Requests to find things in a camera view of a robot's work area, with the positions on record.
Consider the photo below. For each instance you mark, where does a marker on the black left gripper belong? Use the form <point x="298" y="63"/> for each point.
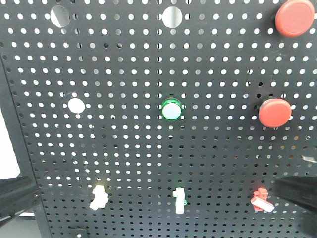
<point x="17" y="195"/>

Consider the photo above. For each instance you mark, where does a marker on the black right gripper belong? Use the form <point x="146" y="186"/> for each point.
<point x="301" y="191"/>

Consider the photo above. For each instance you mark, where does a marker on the lower red mushroom button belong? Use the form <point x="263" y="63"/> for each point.
<point x="274" y="112"/>

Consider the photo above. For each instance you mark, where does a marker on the red mushroom button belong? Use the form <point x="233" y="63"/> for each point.
<point x="294" y="18"/>
<point x="274" y="112"/>

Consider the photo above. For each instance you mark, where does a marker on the black perforated pegboard panel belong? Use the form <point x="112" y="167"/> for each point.
<point x="81" y="87"/>

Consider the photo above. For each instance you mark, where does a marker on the green illuminated push button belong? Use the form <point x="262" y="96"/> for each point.
<point x="171" y="109"/>

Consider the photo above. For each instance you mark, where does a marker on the upper red mushroom button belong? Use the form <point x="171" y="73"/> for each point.
<point x="294" y="18"/>

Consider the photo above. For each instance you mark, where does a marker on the red toggle switch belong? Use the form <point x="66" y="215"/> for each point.
<point x="259" y="200"/>

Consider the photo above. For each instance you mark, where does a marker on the yellow toggle switch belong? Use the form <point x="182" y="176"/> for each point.
<point x="101" y="198"/>

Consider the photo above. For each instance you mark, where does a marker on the green toggle switch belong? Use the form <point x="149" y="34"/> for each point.
<point x="180" y="201"/>

